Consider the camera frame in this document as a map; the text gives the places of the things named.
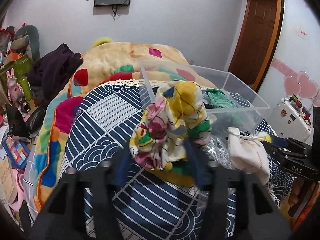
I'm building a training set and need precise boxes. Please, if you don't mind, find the white sticker-covered suitcase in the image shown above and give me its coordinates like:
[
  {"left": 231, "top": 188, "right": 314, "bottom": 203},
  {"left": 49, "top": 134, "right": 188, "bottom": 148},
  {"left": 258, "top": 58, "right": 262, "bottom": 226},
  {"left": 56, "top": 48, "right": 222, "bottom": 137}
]
[{"left": 267, "top": 94, "right": 312, "bottom": 142}]

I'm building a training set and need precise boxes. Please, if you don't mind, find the colourful beige fleece blanket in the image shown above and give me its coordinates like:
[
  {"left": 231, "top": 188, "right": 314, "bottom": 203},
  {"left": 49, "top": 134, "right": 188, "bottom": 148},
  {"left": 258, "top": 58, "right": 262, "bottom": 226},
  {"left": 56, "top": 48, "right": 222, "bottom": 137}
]
[{"left": 32, "top": 42, "right": 216, "bottom": 211}]

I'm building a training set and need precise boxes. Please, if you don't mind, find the yellow round object behind bed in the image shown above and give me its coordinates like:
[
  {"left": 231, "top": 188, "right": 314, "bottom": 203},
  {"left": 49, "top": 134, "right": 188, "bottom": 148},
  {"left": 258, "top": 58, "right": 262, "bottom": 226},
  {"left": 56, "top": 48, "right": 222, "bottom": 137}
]
[{"left": 91, "top": 37, "right": 114, "bottom": 48}]

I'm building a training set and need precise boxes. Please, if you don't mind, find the person's right hand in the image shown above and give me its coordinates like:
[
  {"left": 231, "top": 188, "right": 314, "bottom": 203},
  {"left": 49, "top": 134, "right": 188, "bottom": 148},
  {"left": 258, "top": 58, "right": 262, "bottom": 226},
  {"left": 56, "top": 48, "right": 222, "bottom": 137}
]
[{"left": 288, "top": 177, "right": 319, "bottom": 219}]

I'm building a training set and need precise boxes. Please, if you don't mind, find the navy white patterned cushion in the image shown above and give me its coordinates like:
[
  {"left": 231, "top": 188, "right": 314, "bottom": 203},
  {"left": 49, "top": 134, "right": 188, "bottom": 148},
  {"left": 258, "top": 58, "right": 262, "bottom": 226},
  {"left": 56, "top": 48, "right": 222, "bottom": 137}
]
[{"left": 58, "top": 79, "right": 295, "bottom": 240}]

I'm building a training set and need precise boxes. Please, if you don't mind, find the black plastic bag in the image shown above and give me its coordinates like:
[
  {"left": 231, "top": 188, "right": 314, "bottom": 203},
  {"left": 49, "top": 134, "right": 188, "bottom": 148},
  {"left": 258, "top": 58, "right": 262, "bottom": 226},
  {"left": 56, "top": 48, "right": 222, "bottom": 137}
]
[{"left": 5, "top": 104, "right": 47, "bottom": 139}]

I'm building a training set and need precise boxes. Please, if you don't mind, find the yellow fluffy pompom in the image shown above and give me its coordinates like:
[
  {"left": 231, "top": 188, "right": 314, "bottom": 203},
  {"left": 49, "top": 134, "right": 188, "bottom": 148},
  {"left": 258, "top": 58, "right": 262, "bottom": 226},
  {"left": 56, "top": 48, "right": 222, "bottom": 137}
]
[{"left": 260, "top": 132, "right": 272, "bottom": 143}]

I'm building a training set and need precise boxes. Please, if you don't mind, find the white sliding wardrobe door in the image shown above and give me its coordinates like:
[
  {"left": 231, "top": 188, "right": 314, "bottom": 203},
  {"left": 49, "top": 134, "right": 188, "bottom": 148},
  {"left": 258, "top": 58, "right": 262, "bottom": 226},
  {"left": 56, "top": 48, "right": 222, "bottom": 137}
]
[{"left": 257, "top": 0, "right": 320, "bottom": 145}]

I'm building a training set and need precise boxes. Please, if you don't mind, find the floral colourful cloth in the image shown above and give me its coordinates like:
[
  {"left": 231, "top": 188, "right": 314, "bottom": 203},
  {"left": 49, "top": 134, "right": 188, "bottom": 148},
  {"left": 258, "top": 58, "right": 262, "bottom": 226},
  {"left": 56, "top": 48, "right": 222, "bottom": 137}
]
[{"left": 129, "top": 81, "right": 212, "bottom": 171}]

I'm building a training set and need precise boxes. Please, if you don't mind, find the green bottle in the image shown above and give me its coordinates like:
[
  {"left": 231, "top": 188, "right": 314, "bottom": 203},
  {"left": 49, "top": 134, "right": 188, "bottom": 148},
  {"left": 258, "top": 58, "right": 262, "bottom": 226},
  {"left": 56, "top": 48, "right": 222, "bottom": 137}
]
[{"left": 18, "top": 76, "right": 32, "bottom": 101}]

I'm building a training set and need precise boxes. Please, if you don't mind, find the pink rabbit toy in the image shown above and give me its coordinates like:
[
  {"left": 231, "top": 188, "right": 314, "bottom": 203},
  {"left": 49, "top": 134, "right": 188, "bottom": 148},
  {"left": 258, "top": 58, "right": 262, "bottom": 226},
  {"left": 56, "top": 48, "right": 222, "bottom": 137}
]
[{"left": 6, "top": 68, "right": 24, "bottom": 106}]

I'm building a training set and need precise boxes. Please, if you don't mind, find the silver glitter bag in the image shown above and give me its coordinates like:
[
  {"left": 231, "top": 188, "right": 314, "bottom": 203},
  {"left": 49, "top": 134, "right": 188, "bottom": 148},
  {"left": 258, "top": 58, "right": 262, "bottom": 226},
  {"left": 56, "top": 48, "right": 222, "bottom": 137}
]
[{"left": 204, "top": 135, "right": 232, "bottom": 169}]

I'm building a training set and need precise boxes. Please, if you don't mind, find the grey green plush toy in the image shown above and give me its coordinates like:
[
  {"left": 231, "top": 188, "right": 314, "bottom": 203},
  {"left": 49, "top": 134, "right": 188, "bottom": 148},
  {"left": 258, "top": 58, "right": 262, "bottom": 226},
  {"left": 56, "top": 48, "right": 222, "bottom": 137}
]
[{"left": 11, "top": 25, "right": 40, "bottom": 62}]

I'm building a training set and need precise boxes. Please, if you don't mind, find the colourful block puzzle box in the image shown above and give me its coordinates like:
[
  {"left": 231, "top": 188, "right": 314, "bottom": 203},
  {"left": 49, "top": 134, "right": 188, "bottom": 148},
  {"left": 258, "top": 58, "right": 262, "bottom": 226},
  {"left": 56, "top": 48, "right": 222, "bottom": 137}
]
[{"left": 2, "top": 137, "right": 30, "bottom": 170}]

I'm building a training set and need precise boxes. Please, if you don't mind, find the green knitted cloth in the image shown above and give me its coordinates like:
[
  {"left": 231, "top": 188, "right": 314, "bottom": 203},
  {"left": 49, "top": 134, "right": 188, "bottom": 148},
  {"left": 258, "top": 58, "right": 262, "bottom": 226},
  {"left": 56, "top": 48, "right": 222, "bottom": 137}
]
[{"left": 206, "top": 88, "right": 249, "bottom": 128}]

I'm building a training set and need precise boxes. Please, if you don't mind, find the clear plastic storage box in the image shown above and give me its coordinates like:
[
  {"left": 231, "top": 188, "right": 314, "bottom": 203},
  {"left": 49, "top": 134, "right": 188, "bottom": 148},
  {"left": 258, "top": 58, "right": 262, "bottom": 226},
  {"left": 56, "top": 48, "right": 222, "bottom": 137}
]
[{"left": 139, "top": 60, "right": 272, "bottom": 139}]

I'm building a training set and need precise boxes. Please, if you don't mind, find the green cardboard box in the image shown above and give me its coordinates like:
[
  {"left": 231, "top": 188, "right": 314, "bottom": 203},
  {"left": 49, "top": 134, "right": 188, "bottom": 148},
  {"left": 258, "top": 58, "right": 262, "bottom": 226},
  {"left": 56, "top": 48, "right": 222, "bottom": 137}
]
[{"left": 1, "top": 54, "right": 33, "bottom": 87}]

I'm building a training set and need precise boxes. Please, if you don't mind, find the brown wooden door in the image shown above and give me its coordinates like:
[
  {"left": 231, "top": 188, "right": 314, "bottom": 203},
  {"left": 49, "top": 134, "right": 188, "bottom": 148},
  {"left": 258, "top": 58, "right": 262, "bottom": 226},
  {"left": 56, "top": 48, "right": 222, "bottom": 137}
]
[{"left": 228, "top": 0, "right": 277, "bottom": 86}]

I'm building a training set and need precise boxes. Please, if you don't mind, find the dark purple clothing pile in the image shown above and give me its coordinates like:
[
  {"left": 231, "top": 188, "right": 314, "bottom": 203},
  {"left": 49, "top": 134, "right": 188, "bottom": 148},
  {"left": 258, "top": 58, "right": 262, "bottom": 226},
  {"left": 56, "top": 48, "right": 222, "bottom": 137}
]
[{"left": 27, "top": 43, "right": 83, "bottom": 104}]

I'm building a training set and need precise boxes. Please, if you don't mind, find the white drawstring pouch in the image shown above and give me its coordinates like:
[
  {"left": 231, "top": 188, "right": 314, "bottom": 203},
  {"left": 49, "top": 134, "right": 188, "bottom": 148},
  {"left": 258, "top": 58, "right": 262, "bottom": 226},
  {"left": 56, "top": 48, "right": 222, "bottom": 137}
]
[{"left": 227, "top": 127, "right": 270, "bottom": 185}]

